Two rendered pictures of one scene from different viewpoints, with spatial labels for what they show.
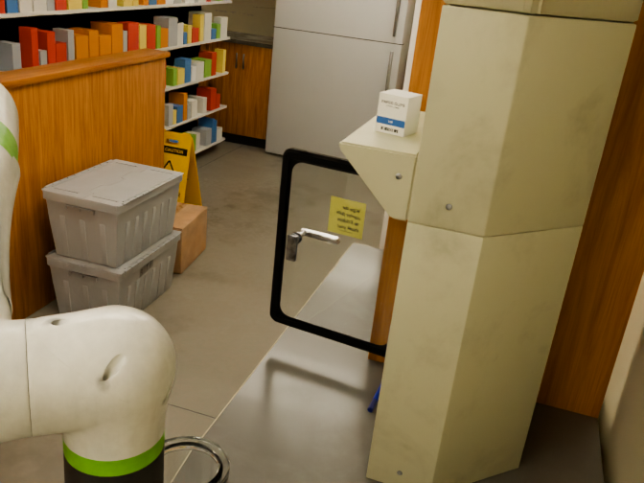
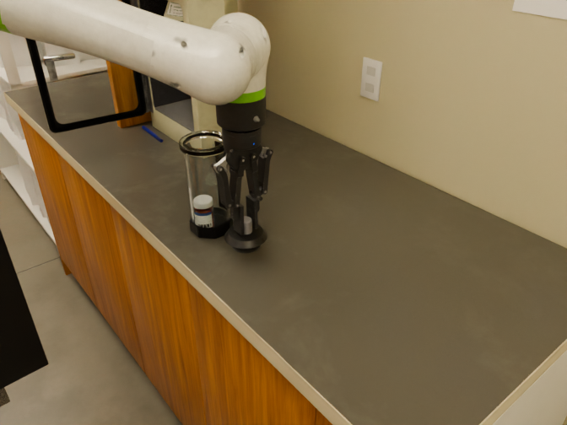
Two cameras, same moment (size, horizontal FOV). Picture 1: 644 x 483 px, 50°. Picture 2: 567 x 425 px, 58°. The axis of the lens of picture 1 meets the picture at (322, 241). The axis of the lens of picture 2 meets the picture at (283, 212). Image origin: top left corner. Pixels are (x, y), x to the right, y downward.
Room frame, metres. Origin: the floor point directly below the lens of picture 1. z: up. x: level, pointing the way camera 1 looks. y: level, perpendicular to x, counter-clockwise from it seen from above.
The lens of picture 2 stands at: (-0.07, 0.86, 1.62)
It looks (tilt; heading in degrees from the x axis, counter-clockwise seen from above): 32 degrees down; 306
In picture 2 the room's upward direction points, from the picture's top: straight up
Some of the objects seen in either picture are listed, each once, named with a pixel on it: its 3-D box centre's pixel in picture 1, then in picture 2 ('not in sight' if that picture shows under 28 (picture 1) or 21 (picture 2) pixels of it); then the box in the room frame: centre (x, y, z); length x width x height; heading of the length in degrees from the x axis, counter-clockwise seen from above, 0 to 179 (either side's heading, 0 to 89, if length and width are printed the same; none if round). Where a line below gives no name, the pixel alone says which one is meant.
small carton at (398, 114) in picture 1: (398, 112); not in sight; (1.07, -0.10, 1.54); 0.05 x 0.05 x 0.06; 61
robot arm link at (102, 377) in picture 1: (104, 381); (237, 56); (0.52, 0.18, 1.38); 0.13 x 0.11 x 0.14; 115
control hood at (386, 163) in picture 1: (396, 156); not in sight; (1.10, -0.11, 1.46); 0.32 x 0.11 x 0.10; 165
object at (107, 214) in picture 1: (117, 211); not in sight; (3.13, 1.01, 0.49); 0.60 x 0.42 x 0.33; 165
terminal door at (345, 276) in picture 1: (341, 255); (88, 61); (1.30, -0.04, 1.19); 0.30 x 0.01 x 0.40; 68
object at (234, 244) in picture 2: not in sight; (245, 232); (0.52, 0.18, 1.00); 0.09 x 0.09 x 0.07
